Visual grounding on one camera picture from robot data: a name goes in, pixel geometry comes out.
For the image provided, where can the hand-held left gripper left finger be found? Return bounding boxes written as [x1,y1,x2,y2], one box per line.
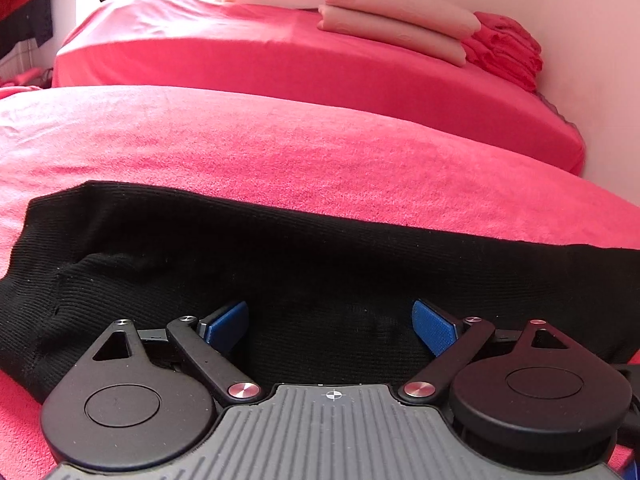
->
[90,301,263,403]

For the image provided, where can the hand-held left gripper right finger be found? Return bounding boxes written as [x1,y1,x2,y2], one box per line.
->
[398,300,573,403]

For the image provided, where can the black knit pants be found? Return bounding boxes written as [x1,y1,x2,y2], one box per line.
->
[0,180,640,407]

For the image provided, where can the stack of folded red clothes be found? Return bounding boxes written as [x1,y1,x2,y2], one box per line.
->
[462,11,544,92]

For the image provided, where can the folded beige blanket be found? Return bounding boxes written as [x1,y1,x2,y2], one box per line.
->
[317,5,469,67]
[322,0,482,41]

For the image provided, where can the hanging dark navy garment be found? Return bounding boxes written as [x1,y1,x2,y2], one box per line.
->
[0,0,54,59]

